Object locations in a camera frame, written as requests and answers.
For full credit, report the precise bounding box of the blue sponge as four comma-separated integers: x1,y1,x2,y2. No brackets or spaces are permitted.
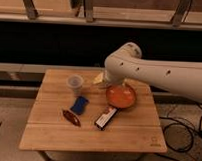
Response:
70,96,89,115

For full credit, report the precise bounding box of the red brown snack packet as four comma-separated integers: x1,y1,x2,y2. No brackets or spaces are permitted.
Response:
62,110,81,126

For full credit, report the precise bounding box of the clear plastic cup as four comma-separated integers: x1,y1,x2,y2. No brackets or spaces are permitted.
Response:
66,74,84,96

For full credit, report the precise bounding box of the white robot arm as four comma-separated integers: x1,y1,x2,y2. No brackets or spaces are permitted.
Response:
93,42,202,104

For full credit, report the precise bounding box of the orange ceramic bowl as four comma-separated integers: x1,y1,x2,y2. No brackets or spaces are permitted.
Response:
106,84,136,109

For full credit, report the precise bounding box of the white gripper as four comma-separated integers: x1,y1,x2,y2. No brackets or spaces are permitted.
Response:
93,70,124,85

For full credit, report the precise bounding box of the wooden folding table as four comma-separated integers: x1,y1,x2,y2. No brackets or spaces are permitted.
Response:
19,69,167,153

